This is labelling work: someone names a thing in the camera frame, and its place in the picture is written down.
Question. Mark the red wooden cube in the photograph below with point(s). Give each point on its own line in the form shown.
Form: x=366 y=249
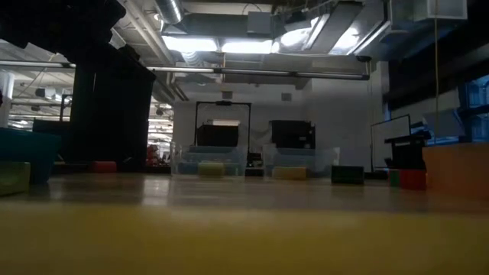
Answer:
x=412 y=179

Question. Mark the grey tilted panel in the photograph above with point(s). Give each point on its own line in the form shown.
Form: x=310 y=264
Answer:
x=443 y=124

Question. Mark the black background desk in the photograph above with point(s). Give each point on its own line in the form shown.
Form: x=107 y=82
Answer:
x=409 y=153

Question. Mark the white ceiling box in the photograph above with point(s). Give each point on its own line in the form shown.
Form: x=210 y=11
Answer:
x=439 y=9

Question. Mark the silver ventilation duct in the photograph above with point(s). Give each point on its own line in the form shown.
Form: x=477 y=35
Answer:
x=170 y=9

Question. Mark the whiteboard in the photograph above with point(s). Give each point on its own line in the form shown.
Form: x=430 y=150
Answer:
x=389 y=141

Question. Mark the black background monitor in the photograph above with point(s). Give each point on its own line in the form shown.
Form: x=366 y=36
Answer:
x=217 y=135

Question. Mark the window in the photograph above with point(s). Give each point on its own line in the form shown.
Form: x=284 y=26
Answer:
x=475 y=107

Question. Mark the clear plastic bin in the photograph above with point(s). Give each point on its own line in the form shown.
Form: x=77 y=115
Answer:
x=214 y=153
x=305 y=156

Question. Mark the black background station frame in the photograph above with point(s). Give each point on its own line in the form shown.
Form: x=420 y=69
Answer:
x=223 y=103

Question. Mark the black background box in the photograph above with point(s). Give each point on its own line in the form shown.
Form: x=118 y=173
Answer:
x=292 y=133

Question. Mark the green two-by-four lego brick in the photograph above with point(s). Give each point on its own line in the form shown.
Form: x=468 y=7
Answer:
x=347 y=175

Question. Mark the ceiling light panel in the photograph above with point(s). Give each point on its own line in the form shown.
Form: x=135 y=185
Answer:
x=246 y=46
x=191 y=44

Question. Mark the black partition stand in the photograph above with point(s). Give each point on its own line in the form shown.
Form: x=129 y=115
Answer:
x=114 y=114

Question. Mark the green wooden cube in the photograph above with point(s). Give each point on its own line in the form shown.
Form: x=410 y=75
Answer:
x=394 y=178

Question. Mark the red wooden block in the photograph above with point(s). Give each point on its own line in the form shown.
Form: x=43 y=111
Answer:
x=104 y=167

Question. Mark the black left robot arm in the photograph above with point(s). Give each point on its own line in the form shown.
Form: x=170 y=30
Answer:
x=57 y=23

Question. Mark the light green arch block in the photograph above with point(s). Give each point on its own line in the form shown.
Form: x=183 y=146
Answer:
x=13 y=177

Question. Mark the grey ceiling unit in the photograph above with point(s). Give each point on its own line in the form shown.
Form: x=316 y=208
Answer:
x=260 y=23

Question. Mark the teal plastic bin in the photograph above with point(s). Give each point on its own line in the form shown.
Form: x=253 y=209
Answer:
x=30 y=149

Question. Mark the teal wooden block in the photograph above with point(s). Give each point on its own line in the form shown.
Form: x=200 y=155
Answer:
x=187 y=169

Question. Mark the orange translucent bin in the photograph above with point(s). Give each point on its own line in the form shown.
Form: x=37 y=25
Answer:
x=458 y=168

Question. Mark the grey ceiling pipe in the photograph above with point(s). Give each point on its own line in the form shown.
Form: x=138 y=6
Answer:
x=237 y=71

